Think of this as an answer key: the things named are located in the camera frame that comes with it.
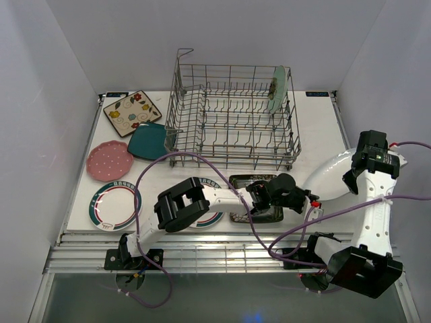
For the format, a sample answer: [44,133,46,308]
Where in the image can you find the teal square plate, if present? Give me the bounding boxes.
[127,122,167,161]

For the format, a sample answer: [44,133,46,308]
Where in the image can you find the cream floral square plate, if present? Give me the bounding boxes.
[103,91,162,138]

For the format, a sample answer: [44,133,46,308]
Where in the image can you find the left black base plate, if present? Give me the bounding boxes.
[103,249,164,271]

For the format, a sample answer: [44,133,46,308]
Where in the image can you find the right black table label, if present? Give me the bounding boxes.
[305,91,330,98]

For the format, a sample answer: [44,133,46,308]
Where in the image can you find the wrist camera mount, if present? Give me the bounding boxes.
[305,201,324,223]
[388,143,408,169]

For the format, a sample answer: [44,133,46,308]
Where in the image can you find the black table label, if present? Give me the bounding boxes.
[305,91,330,98]
[106,92,129,98]

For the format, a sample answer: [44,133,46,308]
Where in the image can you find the black floral square plate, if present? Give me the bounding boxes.
[229,174,284,224]

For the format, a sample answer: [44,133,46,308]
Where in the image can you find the left black table label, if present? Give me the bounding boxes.
[106,92,129,98]

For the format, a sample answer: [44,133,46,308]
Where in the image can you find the grey wire dish rack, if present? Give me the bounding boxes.
[165,48,302,171]

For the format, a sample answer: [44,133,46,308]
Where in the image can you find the aluminium rail frame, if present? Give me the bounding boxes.
[42,90,421,323]

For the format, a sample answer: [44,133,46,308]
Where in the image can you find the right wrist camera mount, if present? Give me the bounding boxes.
[388,143,408,169]

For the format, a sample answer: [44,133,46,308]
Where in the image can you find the left round plate teal rim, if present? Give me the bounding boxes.
[88,181,135,232]

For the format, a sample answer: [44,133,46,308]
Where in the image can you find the pink dotted scalloped plate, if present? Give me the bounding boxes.
[86,140,134,182]

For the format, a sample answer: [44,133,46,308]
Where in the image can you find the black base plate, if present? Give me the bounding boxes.
[103,249,164,271]
[283,248,325,270]

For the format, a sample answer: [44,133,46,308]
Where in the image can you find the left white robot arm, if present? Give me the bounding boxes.
[119,173,319,269]

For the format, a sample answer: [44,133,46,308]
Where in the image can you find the pale green plate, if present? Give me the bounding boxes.
[267,65,287,114]

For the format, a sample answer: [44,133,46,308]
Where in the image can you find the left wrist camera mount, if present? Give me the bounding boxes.
[305,201,324,223]

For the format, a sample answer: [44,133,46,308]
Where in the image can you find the round plate teal red rim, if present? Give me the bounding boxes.
[189,177,224,229]

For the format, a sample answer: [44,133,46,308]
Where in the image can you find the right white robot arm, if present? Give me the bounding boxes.
[301,130,403,299]

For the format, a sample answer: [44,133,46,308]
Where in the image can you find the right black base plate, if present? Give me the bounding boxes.
[283,248,325,270]

